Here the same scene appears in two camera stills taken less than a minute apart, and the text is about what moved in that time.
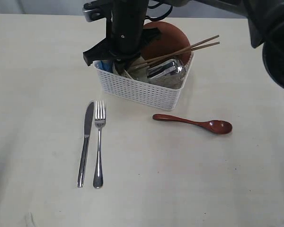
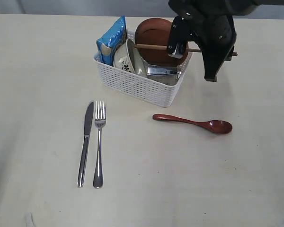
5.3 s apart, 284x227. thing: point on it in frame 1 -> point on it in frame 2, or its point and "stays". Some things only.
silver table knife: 89,119 stays
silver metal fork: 98,177 stays
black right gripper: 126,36 -> 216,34
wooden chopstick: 174,52 -> 162,48
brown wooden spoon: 216,126 stays
